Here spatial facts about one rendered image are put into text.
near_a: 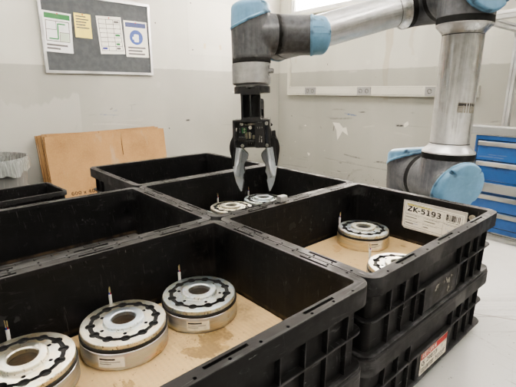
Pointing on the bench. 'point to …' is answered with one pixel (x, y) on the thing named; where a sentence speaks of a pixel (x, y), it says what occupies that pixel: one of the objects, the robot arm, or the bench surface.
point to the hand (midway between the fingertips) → (256, 184)
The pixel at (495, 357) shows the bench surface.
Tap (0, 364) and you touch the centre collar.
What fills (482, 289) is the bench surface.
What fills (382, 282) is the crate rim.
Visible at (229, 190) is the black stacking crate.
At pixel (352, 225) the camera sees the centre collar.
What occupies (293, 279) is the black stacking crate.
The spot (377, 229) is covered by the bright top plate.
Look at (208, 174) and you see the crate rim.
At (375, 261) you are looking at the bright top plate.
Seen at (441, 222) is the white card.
